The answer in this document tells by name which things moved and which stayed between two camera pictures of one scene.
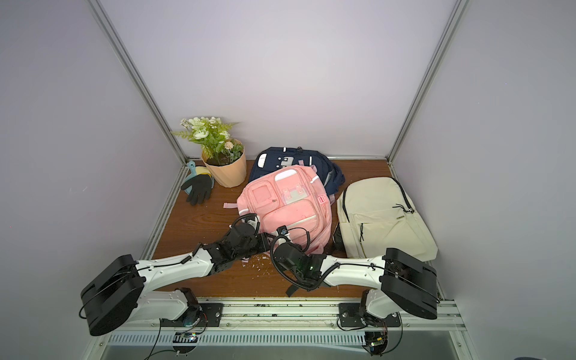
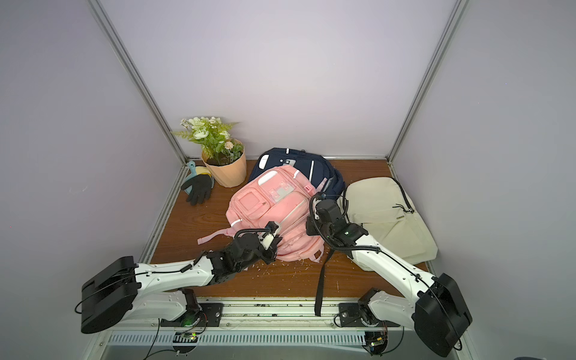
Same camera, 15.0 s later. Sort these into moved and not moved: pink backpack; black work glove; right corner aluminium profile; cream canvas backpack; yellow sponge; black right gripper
Moved: pink backpack; black right gripper
Not moved: cream canvas backpack; yellow sponge; right corner aluminium profile; black work glove
